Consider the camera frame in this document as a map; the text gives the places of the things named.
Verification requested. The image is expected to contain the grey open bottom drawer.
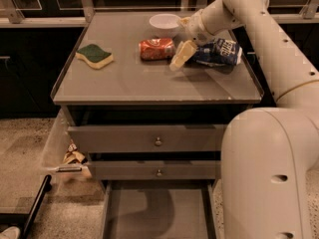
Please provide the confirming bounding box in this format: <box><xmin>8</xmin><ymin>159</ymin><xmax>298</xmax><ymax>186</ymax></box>
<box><xmin>101</xmin><ymin>180</ymin><xmax>221</xmax><ymax>239</ymax></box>

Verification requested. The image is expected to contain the grey drawer cabinet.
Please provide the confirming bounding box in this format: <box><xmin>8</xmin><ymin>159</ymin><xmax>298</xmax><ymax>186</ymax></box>
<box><xmin>50</xmin><ymin>11</ymin><xmax>265</xmax><ymax>191</ymax></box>

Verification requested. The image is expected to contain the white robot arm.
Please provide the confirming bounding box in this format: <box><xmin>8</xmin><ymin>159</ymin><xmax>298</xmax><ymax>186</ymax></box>
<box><xmin>170</xmin><ymin>0</ymin><xmax>319</xmax><ymax>239</ymax></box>

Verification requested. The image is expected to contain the white shoe tip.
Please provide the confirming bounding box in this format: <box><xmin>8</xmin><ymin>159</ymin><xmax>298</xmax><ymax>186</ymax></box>
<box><xmin>0</xmin><ymin>226</ymin><xmax>20</xmax><ymax>239</ymax></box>

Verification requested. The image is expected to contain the black chair leg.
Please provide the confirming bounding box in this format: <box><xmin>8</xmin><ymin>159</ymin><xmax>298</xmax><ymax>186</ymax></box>
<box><xmin>0</xmin><ymin>175</ymin><xmax>52</xmax><ymax>239</ymax></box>

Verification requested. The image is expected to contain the crumpled snack wrapper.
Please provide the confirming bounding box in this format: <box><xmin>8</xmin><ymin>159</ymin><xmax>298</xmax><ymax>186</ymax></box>
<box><xmin>63</xmin><ymin>143</ymin><xmax>87</xmax><ymax>164</ymax></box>

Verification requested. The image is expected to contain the grey middle drawer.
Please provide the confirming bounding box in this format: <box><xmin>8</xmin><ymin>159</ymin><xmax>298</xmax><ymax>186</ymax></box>
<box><xmin>88</xmin><ymin>160</ymin><xmax>220</xmax><ymax>180</ymax></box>

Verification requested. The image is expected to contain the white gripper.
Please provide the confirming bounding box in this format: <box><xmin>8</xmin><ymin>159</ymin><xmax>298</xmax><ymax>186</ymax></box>
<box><xmin>169</xmin><ymin>9</ymin><xmax>215</xmax><ymax>71</ymax></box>

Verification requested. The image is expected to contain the grey top drawer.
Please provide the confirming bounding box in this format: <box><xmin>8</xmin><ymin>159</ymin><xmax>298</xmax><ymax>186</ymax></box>
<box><xmin>68</xmin><ymin>124</ymin><xmax>225</xmax><ymax>153</ymax></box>

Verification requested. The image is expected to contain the white ceramic bowl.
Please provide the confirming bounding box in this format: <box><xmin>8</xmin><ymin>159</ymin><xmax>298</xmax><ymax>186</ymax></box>
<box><xmin>149</xmin><ymin>13</ymin><xmax>180</xmax><ymax>38</ymax></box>

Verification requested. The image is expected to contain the metal window railing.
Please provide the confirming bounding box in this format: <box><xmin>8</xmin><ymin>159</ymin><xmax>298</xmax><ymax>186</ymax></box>
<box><xmin>0</xmin><ymin>0</ymin><xmax>319</xmax><ymax>29</ymax></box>

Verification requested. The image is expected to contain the blue chip bag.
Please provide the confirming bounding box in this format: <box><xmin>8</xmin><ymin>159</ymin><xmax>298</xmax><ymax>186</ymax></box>
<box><xmin>191</xmin><ymin>38</ymin><xmax>242</xmax><ymax>67</ymax></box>

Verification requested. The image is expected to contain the green yellow sponge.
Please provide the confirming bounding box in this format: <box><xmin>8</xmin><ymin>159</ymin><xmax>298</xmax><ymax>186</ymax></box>
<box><xmin>76</xmin><ymin>44</ymin><xmax>114</xmax><ymax>70</ymax></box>

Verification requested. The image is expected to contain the red coke can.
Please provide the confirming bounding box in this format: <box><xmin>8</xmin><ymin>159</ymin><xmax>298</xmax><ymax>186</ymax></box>
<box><xmin>139</xmin><ymin>38</ymin><xmax>175</xmax><ymax>61</ymax></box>

